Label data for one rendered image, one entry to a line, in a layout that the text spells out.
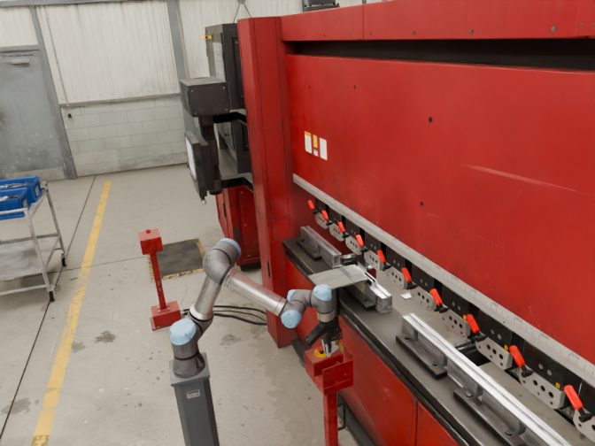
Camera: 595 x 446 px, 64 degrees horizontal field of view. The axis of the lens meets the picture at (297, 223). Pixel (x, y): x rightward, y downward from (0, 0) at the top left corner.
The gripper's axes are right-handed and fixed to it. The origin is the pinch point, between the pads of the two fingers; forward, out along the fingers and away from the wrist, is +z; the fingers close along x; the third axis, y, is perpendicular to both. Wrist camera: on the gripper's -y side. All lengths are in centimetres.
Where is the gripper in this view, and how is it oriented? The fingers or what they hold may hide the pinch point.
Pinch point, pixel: (327, 355)
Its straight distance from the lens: 225.5
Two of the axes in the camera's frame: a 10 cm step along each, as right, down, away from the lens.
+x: -4.1, -3.2, 8.5
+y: 9.0, -2.9, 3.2
